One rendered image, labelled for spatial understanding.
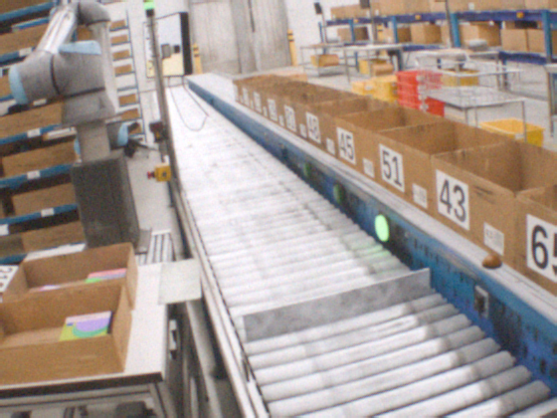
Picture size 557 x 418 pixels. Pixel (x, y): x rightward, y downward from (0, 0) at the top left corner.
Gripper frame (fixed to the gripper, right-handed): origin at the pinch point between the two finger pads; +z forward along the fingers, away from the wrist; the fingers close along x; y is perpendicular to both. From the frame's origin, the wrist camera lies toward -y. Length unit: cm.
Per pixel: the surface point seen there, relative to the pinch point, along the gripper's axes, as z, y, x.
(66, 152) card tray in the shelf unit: -40.1, 18.9, -20.6
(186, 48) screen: -3.1, -46.7, 1.0
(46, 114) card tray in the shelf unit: -56, 5, -22
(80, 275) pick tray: -19, 32, 92
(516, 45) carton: 430, -238, -411
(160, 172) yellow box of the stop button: 5.8, 9.0, 3.7
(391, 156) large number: 54, -36, 111
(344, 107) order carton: 69, -46, 19
